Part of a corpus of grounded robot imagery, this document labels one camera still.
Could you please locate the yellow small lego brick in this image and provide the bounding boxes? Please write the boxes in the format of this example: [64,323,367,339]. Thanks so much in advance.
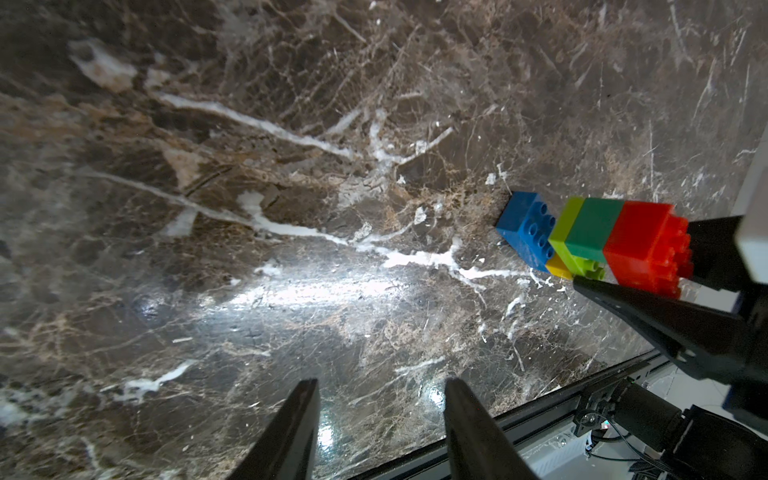
[546,253,574,281]

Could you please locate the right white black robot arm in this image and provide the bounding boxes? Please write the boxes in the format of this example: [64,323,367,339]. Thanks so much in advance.
[574,216,767,479]

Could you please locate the lime green lego brick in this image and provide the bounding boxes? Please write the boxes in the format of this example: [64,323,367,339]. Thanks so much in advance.
[548,196,607,281]

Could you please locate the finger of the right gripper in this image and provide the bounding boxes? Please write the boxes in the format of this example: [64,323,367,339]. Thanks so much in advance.
[574,277,767,384]
[688,215,750,292]

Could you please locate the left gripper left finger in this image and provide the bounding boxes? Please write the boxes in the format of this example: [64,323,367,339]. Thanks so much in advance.
[228,379,320,480]

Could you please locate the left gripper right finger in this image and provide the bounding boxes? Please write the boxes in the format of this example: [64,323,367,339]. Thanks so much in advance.
[443,378,538,480]

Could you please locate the blue lego brick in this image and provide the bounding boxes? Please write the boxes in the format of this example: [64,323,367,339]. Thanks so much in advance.
[495,191,556,272]

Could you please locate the dark green small lego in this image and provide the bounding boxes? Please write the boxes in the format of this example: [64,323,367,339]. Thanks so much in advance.
[566,198,625,263]

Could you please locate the red lego brick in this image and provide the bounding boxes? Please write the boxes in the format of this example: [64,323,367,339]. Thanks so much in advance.
[603,201,693,299]

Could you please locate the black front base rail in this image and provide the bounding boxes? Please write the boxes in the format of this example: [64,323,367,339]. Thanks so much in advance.
[355,352,672,479]

